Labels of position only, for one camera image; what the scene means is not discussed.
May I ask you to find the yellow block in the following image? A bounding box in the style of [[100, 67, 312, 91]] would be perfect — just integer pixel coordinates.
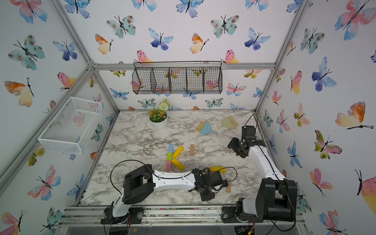
[[210, 166, 227, 173], [172, 146, 184, 159], [171, 158, 185, 170]]

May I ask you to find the pink block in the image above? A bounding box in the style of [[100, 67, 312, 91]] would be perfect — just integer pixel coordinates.
[[166, 161, 171, 171]]

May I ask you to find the green block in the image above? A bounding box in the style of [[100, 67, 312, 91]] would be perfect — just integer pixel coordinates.
[[166, 152, 173, 162]]

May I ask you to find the blue block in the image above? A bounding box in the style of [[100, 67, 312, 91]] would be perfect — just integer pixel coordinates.
[[168, 144, 174, 153]]

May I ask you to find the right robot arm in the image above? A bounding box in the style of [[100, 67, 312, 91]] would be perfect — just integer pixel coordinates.
[[221, 137, 298, 223]]

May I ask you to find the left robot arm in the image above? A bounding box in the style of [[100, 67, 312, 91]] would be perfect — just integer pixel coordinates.
[[100, 164, 229, 226]]

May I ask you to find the blue hand brush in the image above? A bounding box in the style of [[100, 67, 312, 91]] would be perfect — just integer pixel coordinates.
[[195, 121, 218, 135]]

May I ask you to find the potted plant white pot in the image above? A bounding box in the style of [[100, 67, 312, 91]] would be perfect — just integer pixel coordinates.
[[149, 98, 170, 131]]

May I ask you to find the black wire wall basket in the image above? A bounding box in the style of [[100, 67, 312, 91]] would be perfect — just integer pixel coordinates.
[[131, 61, 223, 95]]

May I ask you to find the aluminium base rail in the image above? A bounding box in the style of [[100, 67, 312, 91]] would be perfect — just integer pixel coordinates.
[[58, 205, 306, 227]]

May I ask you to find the white mesh wall basket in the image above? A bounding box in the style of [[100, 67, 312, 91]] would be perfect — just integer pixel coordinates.
[[38, 97, 102, 155]]

